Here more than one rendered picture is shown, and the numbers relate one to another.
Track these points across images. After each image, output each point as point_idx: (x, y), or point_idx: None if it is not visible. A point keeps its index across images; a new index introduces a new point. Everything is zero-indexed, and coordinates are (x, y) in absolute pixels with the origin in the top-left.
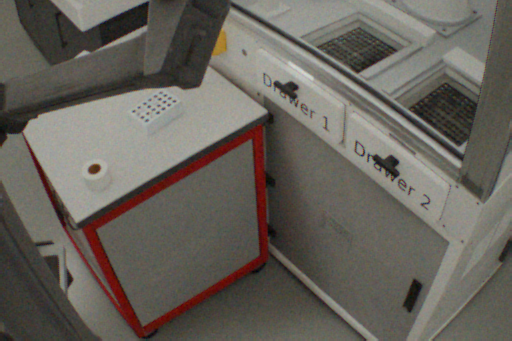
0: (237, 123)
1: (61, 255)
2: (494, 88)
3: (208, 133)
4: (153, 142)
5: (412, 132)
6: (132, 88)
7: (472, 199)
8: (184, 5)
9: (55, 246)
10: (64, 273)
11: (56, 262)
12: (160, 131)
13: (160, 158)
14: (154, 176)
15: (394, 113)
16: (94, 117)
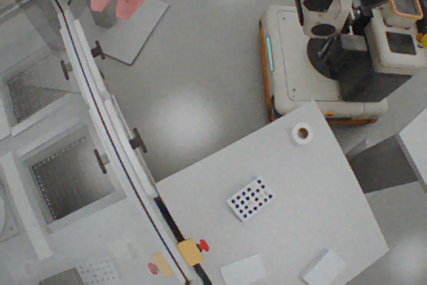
0: (181, 174)
1: None
2: None
3: (207, 169)
4: (254, 169)
5: (78, 39)
6: None
7: (68, 7)
8: None
9: None
10: None
11: None
12: (247, 180)
13: (249, 149)
14: (254, 132)
15: (81, 55)
16: (306, 211)
